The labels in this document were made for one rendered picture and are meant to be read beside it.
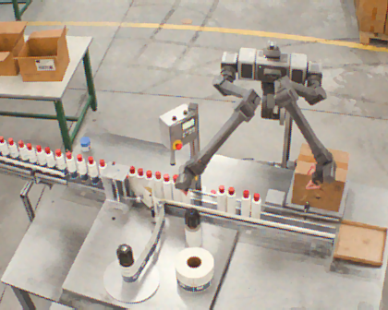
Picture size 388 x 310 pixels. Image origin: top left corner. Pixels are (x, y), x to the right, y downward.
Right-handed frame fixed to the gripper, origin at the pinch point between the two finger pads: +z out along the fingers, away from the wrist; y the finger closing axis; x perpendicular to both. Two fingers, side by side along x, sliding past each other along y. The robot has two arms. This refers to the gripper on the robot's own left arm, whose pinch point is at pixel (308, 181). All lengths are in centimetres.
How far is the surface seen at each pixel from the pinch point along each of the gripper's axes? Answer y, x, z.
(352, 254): 23, 46, 6
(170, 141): -2, -69, 32
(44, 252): 45, -90, 117
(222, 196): 4.7, -27.2, 39.5
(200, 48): -269, -4, 161
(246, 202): 6.7, -16.0, 32.0
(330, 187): -7.4, 18.8, 0.8
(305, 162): -18.4, 2.2, 5.5
